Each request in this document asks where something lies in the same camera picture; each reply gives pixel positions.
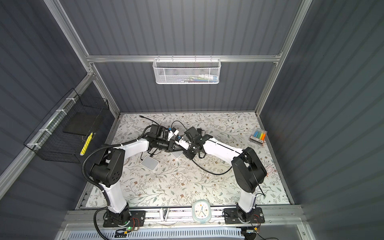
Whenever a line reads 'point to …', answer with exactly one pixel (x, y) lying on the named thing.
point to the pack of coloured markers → (258, 135)
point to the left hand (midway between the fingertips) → (183, 149)
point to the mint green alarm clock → (201, 211)
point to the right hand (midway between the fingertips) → (188, 152)
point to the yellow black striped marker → (86, 144)
